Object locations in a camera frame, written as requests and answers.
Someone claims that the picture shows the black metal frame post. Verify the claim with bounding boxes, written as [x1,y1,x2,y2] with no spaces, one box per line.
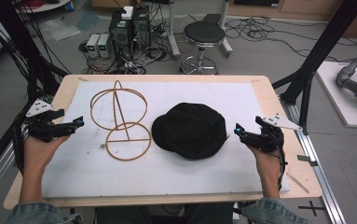
[0,0,70,101]
[272,0,357,133]

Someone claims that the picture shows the white foam mat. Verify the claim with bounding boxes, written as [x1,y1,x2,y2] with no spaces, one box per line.
[41,80,291,199]

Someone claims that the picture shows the wooden wire hat stand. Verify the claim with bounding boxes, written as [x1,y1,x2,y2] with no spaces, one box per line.
[89,79,153,162]

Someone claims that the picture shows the black round stool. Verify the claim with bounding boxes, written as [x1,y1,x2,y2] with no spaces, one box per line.
[179,21,227,76]

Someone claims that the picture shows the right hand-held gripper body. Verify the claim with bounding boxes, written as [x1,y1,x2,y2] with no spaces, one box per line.
[240,113,304,153]

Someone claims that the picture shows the tangle of floor cables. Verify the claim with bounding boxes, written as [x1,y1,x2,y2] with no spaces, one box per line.
[222,17,357,63]

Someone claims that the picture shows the person's left hand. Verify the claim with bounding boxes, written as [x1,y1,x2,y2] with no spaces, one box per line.
[22,133,72,174]

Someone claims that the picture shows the grey power supply unit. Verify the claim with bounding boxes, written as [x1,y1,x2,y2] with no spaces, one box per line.
[86,33,102,59]
[96,33,112,59]

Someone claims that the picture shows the person's right hand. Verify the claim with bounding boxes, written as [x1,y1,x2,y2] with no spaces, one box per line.
[246,145,282,187]

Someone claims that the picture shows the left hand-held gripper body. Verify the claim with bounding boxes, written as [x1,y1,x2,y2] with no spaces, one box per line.
[25,98,78,144]

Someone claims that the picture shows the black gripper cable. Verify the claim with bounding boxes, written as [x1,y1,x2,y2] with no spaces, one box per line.
[272,130,289,191]

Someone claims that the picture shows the black computer tower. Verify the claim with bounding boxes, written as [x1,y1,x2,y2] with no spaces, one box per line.
[108,8,134,62]
[131,5,152,49]

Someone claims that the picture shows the aluminium rail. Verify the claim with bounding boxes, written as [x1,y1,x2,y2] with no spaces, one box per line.
[280,96,348,224]

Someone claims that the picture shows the white board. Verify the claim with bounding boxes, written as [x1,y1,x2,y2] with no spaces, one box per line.
[315,61,357,130]

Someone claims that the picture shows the black cap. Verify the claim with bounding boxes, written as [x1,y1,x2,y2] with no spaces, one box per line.
[151,102,229,161]

